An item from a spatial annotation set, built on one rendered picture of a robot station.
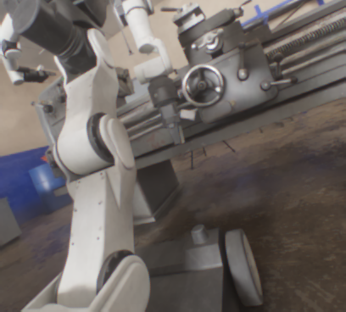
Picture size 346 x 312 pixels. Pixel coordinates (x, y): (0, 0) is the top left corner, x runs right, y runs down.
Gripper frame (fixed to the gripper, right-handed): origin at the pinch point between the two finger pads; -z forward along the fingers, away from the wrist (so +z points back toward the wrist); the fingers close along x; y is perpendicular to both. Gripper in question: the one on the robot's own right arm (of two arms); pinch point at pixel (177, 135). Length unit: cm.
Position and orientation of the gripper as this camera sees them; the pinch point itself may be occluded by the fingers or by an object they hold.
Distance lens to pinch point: 63.9
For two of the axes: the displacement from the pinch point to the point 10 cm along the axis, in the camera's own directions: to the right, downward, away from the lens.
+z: -3.2, -9.5, 0.5
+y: -9.4, 3.2, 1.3
